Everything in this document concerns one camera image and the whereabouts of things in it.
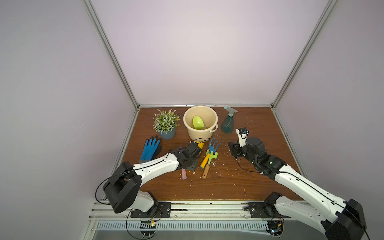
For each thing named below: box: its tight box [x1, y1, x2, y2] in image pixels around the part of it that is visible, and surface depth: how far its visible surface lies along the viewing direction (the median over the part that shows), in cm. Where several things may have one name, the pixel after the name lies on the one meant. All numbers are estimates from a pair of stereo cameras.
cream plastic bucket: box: [183, 105, 219, 142], surface depth 96 cm
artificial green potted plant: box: [152, 108, 182, 140], surface depth 92 cm
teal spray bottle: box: [221, 106, 238, 134], surface depth 97 cm
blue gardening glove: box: [139, 135, 162, 164], surface depth 97 cm
